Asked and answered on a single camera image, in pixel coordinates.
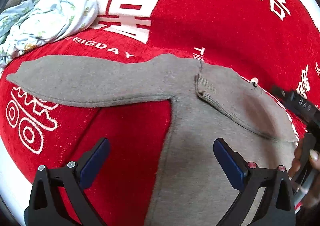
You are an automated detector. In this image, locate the person's right hand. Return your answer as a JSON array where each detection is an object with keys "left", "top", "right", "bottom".
[{"left": 287, "top": 138, "right": 320, "bottom": 210}]

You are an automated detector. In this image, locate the grey knit sweater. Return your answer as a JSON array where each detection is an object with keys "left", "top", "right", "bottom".
[{"left": 7, "top": 54, "right": 296, "bottom": 225}]

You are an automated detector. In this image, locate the white floral crumpled cloth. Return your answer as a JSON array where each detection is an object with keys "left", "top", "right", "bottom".
[{"left": 1, "top": 0, "right": 98, "bottom": 70}]

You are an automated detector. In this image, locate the red wedding bedspread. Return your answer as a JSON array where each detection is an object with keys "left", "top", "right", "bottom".
[{"left": 1, "top": 0, "right": 319, "bottom": 225}]

